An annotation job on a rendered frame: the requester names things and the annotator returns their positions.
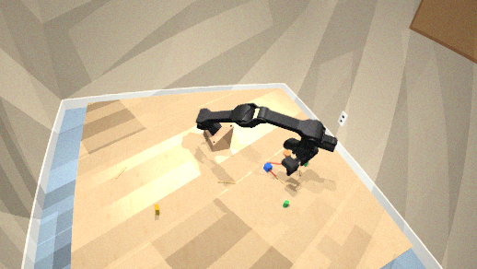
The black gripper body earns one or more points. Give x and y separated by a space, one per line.
302 154

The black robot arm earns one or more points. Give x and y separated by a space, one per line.
312 132

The blue block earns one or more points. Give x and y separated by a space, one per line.
267 167

